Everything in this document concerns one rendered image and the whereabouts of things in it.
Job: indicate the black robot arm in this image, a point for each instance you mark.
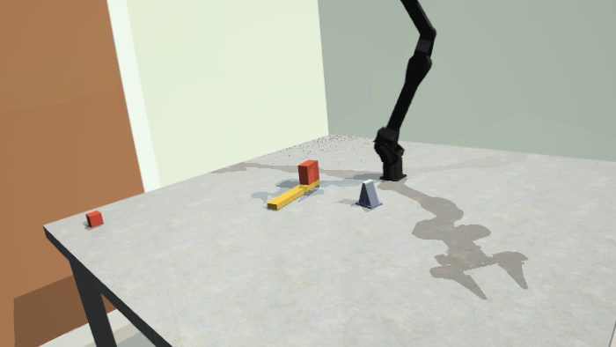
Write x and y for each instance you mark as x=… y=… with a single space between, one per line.
x=418 y=66

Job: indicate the red cube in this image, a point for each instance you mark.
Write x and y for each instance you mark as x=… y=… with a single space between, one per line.
x=94 y=218

